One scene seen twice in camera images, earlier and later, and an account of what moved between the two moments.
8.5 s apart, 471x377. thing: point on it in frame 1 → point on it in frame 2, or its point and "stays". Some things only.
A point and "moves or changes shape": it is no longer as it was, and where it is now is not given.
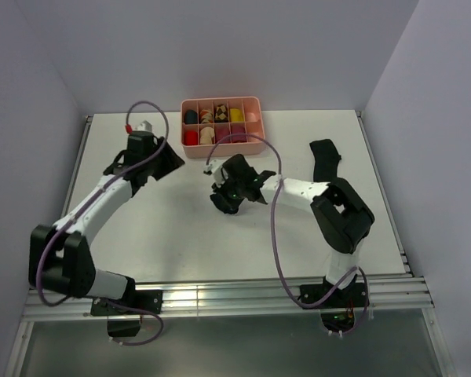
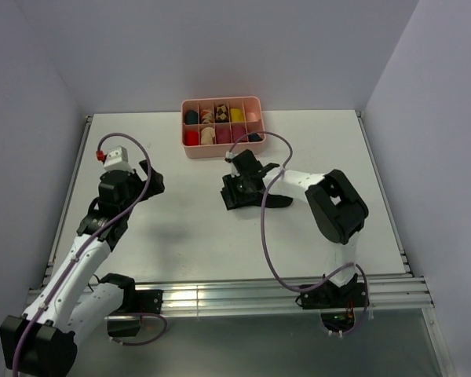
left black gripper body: x=162 y=164 → x=136 y=187
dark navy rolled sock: x=191 y=117 stays
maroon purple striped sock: x=239 y=128 stays
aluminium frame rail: x=387 y=293 stays
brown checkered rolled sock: x=221 y=114 stays
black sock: x=326 y=158 moves or changes shape
